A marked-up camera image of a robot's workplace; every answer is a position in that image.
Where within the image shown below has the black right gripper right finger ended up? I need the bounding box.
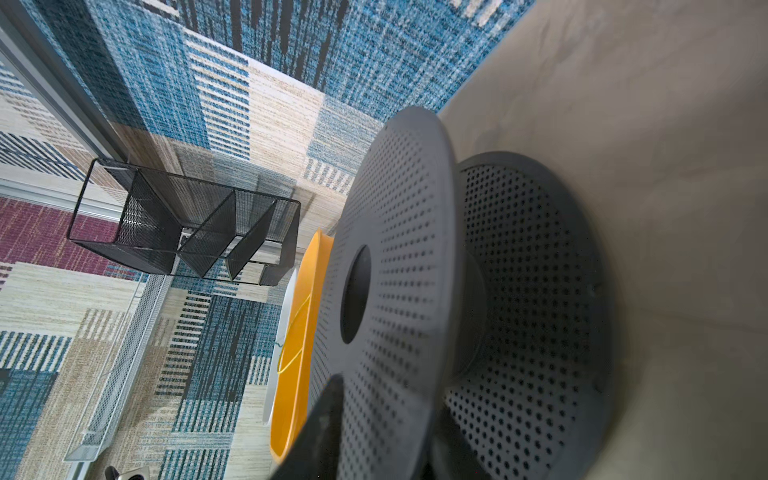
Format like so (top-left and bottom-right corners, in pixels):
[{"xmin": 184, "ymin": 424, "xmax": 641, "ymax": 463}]
[{"xmin": 420, "ymin": 413, "xmax": 490, "ymax": 479}]

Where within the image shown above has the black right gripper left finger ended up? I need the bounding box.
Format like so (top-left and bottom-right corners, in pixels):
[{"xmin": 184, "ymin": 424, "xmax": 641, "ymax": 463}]
[{"xmin": 271, "ymin": 374, "xmax": 344, "ymax": 480}]

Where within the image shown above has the grey perforated cable spool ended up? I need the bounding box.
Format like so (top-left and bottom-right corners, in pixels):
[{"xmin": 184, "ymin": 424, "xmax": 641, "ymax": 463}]
[{"xmin": 309, "ymin": 107, "xmax": 614, "ymax": 479}]

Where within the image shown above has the yellow plastic bin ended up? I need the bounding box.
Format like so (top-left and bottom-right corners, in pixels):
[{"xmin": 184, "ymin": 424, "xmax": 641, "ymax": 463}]
[{"xmin": 270, "ymin": 231, "xmax": 334, "ymax": 464}]

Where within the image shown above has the white plastic bin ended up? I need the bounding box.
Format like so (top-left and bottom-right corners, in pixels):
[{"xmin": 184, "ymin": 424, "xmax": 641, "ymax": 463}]
[{"xmin": 262, "ymin": 270, "xmax": 298, "ymax": 426}]

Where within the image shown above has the black wire shelf rack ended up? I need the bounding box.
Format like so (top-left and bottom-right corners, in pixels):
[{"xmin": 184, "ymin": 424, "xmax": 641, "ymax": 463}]
[{"xmin": 67, "ymin": 158, "xmax": 301, "ymax": 287}]

